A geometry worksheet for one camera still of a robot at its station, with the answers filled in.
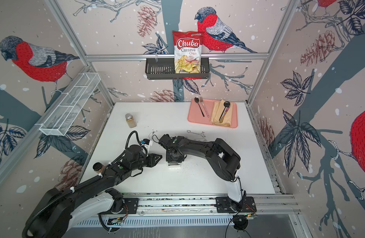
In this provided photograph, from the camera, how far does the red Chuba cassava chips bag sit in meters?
0.85

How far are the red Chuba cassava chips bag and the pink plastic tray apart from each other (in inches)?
14.1

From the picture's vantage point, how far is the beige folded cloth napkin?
1.09m

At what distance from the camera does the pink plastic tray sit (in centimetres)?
109

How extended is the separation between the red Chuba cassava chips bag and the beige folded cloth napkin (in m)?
0.38

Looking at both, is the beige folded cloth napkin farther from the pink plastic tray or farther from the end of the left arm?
the end of the left arm
